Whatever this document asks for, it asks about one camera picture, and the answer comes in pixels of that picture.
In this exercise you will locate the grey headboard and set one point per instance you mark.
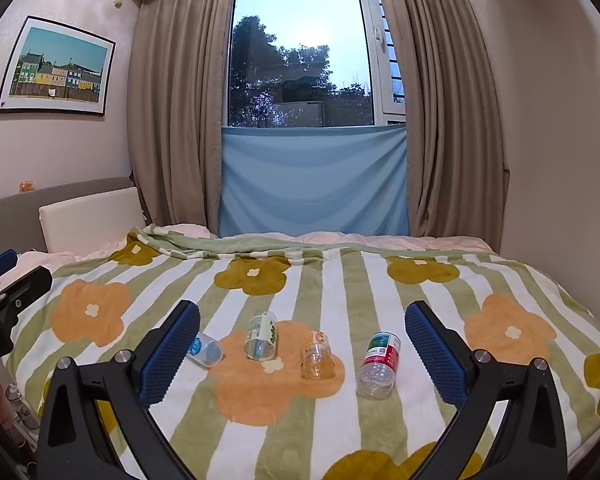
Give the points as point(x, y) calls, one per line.
point(5, 220)

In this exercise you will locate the framed houses picture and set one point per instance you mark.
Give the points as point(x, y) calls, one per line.
point(57, 67)

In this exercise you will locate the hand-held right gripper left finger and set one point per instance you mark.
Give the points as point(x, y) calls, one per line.
point(172, 355)

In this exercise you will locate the grey bedside object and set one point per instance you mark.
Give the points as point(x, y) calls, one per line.
point(20, 410)

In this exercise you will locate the white cushion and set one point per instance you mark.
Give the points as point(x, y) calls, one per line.
point(90, 220)

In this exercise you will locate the beige curtain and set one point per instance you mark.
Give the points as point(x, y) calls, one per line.
point(175, 110)
point(445, 110)

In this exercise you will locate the clear cup orange label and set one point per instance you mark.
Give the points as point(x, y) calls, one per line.
point(318, 356)

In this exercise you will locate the white framed window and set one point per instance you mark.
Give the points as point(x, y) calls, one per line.
point(300, 55)

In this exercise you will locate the floral striped blanket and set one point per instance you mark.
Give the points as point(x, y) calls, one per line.
point(330, 285)

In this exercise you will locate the clear cup green label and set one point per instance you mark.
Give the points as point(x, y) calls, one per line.
point(261, 337)

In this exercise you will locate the clear cup red label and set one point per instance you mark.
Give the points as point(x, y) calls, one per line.
point(379, 367)

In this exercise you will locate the small orange jar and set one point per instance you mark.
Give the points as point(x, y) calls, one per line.
point(27, 186)

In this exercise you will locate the pale pink bedding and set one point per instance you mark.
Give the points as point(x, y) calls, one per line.
point(420, 241)

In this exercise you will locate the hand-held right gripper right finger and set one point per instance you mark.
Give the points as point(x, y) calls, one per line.
point(435, 355)

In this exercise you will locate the light blue cloth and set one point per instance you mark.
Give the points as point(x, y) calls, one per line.
point(312, 180)

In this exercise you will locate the clear cup blue label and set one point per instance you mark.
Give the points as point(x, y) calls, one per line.
point(207, 351)

